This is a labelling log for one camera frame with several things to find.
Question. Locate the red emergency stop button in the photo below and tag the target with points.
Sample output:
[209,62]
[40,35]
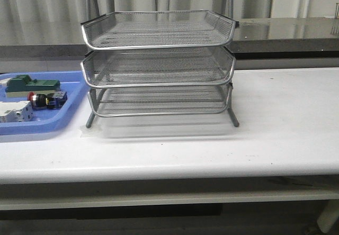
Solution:
[49,101]

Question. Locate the clear tape patch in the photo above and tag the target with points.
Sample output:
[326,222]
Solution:
[93,131]

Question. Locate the blue plastic tray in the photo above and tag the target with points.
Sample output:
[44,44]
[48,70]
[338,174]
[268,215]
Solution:
[51,120]

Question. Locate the dark grey counter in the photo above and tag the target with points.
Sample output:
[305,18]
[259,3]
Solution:
[269,43]

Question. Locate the green electrical module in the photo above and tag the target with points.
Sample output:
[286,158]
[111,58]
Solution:
[20,85]

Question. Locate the white circuit breaker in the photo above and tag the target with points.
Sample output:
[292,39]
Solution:
[21,111]

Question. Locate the white table leg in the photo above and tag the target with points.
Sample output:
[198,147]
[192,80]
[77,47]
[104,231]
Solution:
[328,216]

